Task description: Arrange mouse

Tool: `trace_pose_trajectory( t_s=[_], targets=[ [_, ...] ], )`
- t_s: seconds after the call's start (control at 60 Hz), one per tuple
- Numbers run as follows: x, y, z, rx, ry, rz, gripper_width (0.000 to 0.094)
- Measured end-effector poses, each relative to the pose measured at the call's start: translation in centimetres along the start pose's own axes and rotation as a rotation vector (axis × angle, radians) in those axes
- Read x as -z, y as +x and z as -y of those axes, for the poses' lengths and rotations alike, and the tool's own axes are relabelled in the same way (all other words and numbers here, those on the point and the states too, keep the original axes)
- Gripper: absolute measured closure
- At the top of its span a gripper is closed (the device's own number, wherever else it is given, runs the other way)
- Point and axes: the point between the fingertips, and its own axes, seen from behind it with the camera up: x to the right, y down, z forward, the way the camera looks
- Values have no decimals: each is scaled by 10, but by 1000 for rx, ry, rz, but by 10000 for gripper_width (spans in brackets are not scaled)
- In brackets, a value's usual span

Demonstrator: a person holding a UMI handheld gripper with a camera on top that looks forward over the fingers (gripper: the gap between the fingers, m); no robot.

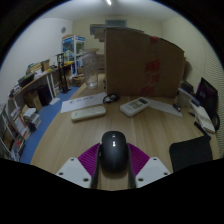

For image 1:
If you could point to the large brown cardboard box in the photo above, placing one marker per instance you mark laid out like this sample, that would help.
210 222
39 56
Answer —
140 63

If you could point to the black office chair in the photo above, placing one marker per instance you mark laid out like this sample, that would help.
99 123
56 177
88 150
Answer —
216 121

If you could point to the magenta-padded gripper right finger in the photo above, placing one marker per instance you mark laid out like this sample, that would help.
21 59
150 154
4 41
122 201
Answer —
141 163

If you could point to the black marker pen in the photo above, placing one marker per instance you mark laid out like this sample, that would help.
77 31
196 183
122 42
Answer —
202 128

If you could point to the white remote with display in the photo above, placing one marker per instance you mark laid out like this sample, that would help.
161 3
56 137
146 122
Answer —
134 106

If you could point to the window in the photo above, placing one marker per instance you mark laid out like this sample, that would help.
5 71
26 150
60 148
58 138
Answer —
116 23

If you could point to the black mouse pad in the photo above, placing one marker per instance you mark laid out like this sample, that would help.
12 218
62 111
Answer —
191 153

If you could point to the black bag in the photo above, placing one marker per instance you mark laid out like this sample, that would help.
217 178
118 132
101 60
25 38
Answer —
187 86

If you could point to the open white notebook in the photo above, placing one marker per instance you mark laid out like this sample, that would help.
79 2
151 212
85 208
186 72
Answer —
204 118

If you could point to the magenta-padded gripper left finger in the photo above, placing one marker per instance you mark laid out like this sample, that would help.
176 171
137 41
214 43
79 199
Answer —
87 161

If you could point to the blue white display cabinet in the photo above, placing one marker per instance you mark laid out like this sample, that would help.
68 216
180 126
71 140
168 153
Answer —
73 50

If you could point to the clear glass jar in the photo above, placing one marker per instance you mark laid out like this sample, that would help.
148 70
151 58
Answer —
90 70

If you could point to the low cardboard box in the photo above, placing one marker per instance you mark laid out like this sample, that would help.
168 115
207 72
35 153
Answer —
78 80

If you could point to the white printed paper sheet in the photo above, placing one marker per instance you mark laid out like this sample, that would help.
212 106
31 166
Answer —
81 101

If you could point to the shelf unit with books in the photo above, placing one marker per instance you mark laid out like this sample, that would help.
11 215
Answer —
15 133

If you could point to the long wooden side desk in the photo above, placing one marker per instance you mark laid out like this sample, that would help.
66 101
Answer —
33 83

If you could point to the black computer mouse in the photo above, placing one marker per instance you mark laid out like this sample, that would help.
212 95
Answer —
114 153

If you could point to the ceiling light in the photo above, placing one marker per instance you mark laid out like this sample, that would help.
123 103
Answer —
108 2

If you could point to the black metal stand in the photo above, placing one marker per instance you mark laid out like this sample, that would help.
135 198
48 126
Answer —
62 75

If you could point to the slim white remote control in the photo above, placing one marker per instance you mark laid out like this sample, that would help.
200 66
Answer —
88 113

